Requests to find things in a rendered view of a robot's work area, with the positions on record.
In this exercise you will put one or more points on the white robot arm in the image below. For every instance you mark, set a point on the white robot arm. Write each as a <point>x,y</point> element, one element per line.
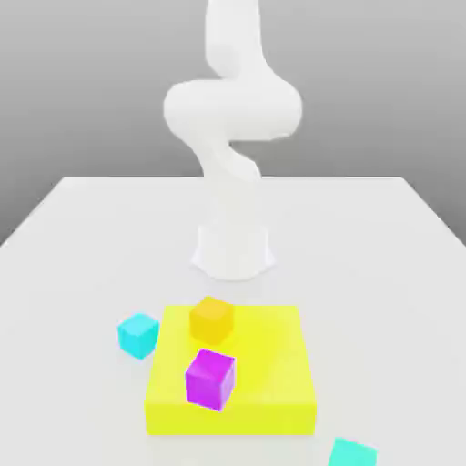
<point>233,109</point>

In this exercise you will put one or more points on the small orange cube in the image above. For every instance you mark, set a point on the small orange cube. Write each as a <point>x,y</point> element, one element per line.
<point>211,320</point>

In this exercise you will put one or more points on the small cyan cube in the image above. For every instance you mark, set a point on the small cyan cube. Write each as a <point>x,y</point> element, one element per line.
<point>138,335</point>

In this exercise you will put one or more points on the small magenta cube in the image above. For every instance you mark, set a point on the small magenta cube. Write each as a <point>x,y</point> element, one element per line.
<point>209,380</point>

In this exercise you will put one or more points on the small turquoise cube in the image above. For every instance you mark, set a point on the small turquoise cube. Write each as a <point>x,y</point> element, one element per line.
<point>351,454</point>

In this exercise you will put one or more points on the large yellow box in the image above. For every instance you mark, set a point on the large yellow box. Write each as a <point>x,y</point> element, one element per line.
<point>269,364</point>

